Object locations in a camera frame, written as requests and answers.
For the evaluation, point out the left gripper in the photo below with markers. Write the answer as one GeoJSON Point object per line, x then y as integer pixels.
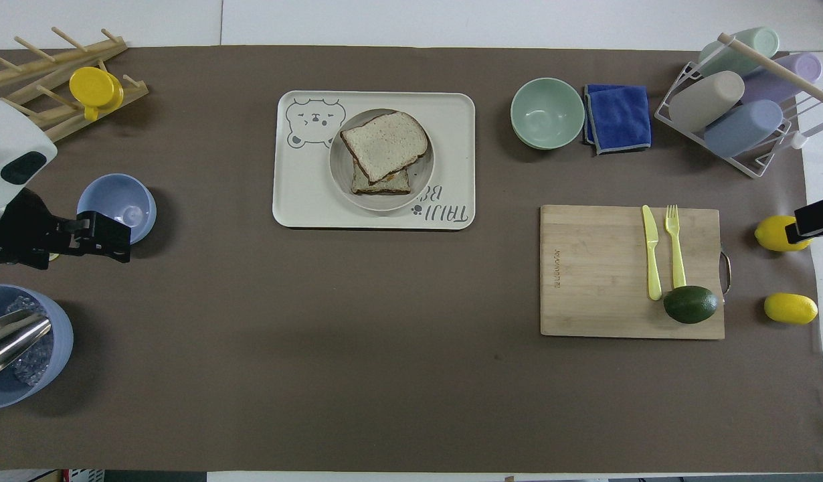
{"type": "Point", "coordinates": [20, 231]}

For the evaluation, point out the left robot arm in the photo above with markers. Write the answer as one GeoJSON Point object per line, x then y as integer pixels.
{"type": "Point", "coordinates": [13, 144]}

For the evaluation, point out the sandwich base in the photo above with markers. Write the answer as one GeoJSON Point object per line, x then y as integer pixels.
{"type": "Point", "coordinates": [391, 184]}

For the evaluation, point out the white round plate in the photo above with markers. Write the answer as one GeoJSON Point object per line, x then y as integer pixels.
{"type": "Point", "coordinates": [421, 181]}

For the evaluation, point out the lemon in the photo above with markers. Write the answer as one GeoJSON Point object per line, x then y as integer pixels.
{"type": "Point", "coordinates": [773, 234]}
{"type": "Point", "coordinates": [790, 308]}

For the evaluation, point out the small blue bowl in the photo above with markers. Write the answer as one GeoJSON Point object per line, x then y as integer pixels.
{"type": "Point", "coordinates": [127, 197]}

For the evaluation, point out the blue cup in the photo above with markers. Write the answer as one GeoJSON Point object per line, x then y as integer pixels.
{"type": "Point", "coordinates": [743, 128]}

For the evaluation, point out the blue ice bucket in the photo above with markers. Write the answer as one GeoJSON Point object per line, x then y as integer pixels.
{"type": "Point", "coordinates": [53, 361]}

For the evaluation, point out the metal scoop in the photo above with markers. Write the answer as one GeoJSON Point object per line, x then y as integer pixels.
{"type": "Point", "coordinates": [13, 338]}

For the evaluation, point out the yellow plastic fork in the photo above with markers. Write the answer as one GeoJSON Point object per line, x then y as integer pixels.
{"type": "Point", "coordinates": [676, 254]}

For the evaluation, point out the purple cup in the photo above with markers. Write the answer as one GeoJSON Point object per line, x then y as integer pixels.
{"type": "Point", "coordinates": [796, 70]}

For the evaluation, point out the avocado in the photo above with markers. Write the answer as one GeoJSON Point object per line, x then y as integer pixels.
{"type": "Point", "coordinates": [690, 304]}

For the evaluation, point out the wooden rod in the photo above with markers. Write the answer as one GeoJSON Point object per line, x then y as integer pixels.
{"type": "Point", "coordinates": [779, 70]}

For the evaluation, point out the yellow plastic cup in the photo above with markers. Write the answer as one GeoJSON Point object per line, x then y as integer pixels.
{"type": "Point", "coordinates": [92, 87]}

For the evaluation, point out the beige cup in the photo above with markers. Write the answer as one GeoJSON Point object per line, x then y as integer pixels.
{"type": "Point", "coordinates": [706, 100]}

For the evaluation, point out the yellow plastic knife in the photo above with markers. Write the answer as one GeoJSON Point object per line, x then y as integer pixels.
{"type": "Point", "coordinates": [652, 254]}

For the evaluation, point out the wooden drying rack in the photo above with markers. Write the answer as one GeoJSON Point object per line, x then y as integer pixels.
{"type": "Point", "coordinates": [43, 73]}

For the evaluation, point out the green cup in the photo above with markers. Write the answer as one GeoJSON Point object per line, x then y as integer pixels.
{"type": "Point", "coordinates": [743, 50]}

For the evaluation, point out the cream tray with bear print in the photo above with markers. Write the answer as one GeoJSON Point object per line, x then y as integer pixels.
{"type": "Point", "coordinates": [304, 181]}

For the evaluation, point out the blue cloth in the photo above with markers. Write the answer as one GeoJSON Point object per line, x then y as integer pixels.
{"type": "Point", "coordinates": [619, 117]}

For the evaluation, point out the wooden cutting board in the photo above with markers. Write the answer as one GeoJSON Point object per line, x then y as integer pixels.
{"type": "Point", "coordinates": [592, 274]}

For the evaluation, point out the green bowl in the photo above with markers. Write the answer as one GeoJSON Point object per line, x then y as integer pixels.
{"type": "Point", "coordinates": [547, 112]}

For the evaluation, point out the bread slice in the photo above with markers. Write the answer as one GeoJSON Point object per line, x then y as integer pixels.
{"type": "Point", "coordinates": [385, 144]}

